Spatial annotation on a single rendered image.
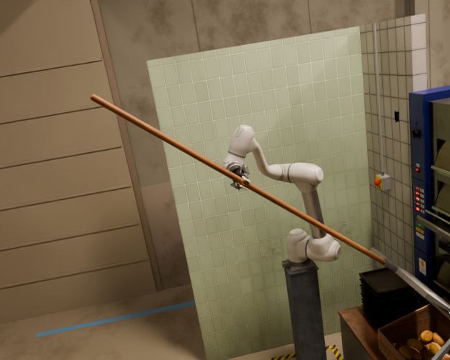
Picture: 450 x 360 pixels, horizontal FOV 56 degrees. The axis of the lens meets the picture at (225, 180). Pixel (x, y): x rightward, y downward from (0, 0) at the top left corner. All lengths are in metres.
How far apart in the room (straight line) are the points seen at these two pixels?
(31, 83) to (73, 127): 0.58
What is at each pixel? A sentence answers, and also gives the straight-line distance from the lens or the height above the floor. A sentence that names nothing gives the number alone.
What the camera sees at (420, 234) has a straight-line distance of 3.14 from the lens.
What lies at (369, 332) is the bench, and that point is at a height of 0.58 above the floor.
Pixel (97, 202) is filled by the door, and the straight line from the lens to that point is 4.88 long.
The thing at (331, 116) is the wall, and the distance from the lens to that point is 3.45.
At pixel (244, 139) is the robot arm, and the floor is 2.11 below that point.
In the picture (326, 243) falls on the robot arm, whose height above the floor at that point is 1.25.
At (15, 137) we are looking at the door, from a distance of 4.92.
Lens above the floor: 2.55
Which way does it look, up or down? 16 degrees down
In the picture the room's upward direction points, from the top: 9 degrees counter-clockwise
